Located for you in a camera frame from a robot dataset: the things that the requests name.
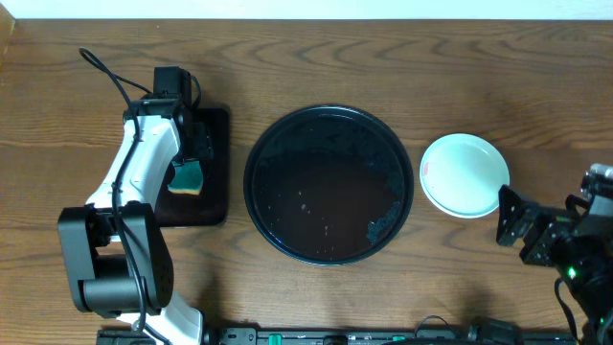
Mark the green yellow sponge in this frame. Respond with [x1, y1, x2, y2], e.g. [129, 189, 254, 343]
[168, 160, 204, 196]

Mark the pale green plate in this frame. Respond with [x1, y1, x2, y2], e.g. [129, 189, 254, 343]
[419, 133, 511, 219]

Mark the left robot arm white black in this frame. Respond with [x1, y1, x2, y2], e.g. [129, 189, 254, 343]
[57, 94, 212, 344]

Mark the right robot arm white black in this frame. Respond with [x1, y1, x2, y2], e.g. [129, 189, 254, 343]
[496, 182, 612, 344]

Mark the black rectangular tray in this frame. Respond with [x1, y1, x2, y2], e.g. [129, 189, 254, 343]
[154, 108, 230, 227]

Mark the black round tray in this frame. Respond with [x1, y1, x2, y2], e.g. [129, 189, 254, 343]
[243, 104, 415, 265]

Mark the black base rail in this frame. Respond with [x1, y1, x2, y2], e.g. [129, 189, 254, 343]
[95, 313, 577, 345]

